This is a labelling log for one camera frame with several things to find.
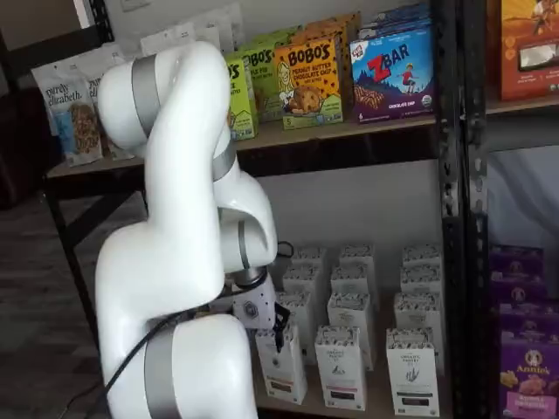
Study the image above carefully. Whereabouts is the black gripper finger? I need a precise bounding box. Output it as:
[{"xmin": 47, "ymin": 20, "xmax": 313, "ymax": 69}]
[{"xmin": 271, "ymin": 303, "xmax": 292, "ymax": 354}]

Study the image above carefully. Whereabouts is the white dotted gripper body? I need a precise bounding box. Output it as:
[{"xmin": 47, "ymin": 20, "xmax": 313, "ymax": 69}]
[{"xmin": 231, "ymin": 278, "xmax": 280, "ymax": 333}]

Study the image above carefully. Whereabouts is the white box pink strip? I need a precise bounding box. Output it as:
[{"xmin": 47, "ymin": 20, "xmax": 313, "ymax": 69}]
[
  {"xmin": 327, "ymin": 291, "xmax": 376, "ymax": 372},
  {"xmin": 329, "ymin": 264, "xmax": 376, "ymax": 298},
  {"xmin": 338, "ymin": 244, "xmax": 376, "ymax": 270},
  {"xmin": 314, "ymin": 325, "xmax": 369, "ymax": 411}
]

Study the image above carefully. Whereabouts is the white box black strip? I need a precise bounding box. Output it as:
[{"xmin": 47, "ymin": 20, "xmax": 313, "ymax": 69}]
[
  {"xmin": 399, "ymin": 264, "xmax": 443, "ymax": 298},
  {"xmin": 401, "ymin": 244, "xmax": 442, "ymax": 270},
  {"xmin": 385, "ymin": 327, "xmax": 440, "ymax": 416},
  {"xmin": 392, "ymin": 291, "xmax": 445, "ymax": 376}
]

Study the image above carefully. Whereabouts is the green Bobo's apple pie box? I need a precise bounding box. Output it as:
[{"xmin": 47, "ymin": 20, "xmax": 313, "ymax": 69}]
[
  {"xmin": 238, "ymin": 41, "xmax": 285, "ymax": 124},
  {"xmin": 251, "ymin": 24, "xmax": 305, "ymax": 50},
  {"xmin": 223, "ymin": 54, "xmax": 259, "ymax": 141}
]

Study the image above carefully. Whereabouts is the yellow Bobo's peanut butter box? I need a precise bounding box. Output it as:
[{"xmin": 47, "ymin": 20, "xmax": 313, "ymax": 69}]
[
  {"xmin": 303, "ymin": 11, "xmax": 362, "ymax": 49},
  {"xmin": 273, "ymin": 33, "xmax": 345, "ymax": 131}
]

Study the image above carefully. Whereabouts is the purple snack box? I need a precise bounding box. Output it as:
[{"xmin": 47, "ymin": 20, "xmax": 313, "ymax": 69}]
[
  {"xmin": 488, "ymin": 245, "xmax": 546, "ymax": 280},
  {"xmin": 499, "ymin": 325, "xmax": 559, "ymax": 419},
  {"xmin": 490, "ymin": 272, "xmax": 548, "ymax": 309},
  {"xmin": 496, "ymin": 300, "xmax": 559, "ymax": 350}
]

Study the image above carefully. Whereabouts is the blue Zbar box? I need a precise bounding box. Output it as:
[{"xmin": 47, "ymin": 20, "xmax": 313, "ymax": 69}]
[
  {"xmin": 358, "ymin": 3, "xmax": 433, "ymax": 40},
  {"xmin": 348, "ymin": 26, "xmax": 438, "ymax": 126}
]

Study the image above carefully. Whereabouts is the orange snack box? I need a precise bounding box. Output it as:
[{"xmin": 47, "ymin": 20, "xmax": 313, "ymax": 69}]
[{"xmin": 499, "ymin": 0, "xmax": 559, "ymax": 103}]

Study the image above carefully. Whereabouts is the blue label granola bag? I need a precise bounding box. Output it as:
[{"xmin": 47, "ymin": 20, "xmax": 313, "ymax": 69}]
[{"xmin": 31, "ymin": 60, "xmax": 106, "ymax": 168}]

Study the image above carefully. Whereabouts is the dark brown furniture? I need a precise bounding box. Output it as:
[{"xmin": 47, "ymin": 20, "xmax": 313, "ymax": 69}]
[{"xmin": 0, "ymin": 85, "xmax": 62, "ymax": 210}]

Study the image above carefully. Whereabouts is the white granola bag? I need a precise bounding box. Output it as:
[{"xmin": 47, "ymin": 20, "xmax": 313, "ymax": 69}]
[
  {"xmin": 139, "ymin": 29, "xmax": 197, "ymax": 58},
  {"xmin": 194, "ymin": 3, "xmax": 245, "ymax": 53}
]

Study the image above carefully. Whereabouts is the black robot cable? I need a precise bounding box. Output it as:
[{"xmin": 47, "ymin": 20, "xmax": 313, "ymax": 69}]
[{"xmin": 102, "ymin": 239, "xmax": 296, "ymax": 394}]

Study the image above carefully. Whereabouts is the black metal shelving frame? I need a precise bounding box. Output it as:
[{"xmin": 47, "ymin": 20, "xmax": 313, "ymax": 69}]
[
  {"xmin": 460, "ymin": 0, "xmax": 559, "ymax": 419},
  {"xmin": 41, "ymin": 0, "xmax": 471, "ymax": 419}
]

